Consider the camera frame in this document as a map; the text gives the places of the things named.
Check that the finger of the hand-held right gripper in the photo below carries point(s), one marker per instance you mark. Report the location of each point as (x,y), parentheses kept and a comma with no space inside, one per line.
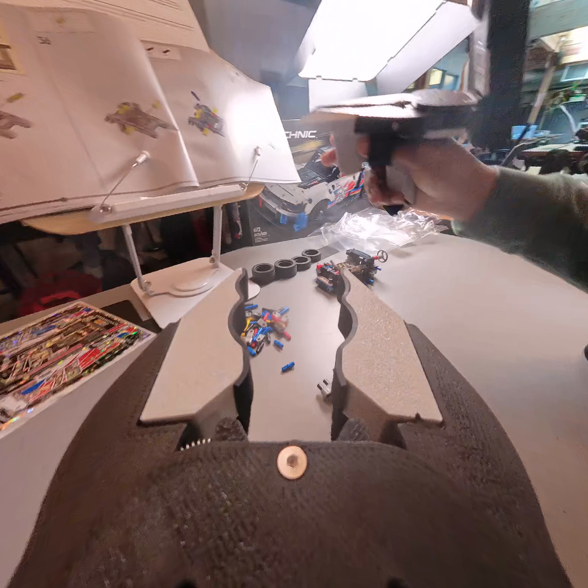
(367,108)

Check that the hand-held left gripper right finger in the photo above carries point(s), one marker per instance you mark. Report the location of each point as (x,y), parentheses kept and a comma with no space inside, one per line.
(390,367)

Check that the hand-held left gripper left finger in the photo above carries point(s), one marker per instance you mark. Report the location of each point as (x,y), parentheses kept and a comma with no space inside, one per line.
(197,367)

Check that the small grey lego gear assembly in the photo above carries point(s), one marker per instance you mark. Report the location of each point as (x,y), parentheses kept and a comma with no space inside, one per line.
(324,387)

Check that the lego instruction booklet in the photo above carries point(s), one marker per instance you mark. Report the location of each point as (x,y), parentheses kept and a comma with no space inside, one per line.
(92,138)

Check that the person's right forearm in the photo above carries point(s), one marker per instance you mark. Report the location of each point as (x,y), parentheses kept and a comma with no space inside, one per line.
(528,220)

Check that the pile of small lego pieces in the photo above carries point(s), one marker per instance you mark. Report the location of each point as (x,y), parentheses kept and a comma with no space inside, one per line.
(264,326)

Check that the partly built lego car chassis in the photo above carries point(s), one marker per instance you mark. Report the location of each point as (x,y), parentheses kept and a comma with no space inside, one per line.
(358,264)

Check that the lego sticker sheet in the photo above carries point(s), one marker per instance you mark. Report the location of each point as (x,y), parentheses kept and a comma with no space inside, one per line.
(59,353)

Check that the black lego set box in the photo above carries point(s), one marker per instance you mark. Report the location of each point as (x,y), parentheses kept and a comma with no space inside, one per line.
(275,220)

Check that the person's right hand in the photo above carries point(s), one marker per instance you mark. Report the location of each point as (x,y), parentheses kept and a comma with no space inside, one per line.
(445,179)

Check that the white book stand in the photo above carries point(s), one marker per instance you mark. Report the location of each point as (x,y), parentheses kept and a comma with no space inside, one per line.
(193,280)

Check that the black mat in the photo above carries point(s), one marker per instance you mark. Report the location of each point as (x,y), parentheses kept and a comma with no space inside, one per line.
(126,310)

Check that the clear plastic bag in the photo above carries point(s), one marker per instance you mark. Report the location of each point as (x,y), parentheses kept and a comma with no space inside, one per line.
(367,227)

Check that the red plastic container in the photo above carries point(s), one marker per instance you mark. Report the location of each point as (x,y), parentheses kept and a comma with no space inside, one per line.
(59,294)

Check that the printed white task sheet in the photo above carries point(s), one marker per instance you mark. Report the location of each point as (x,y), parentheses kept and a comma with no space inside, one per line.
(151,13)

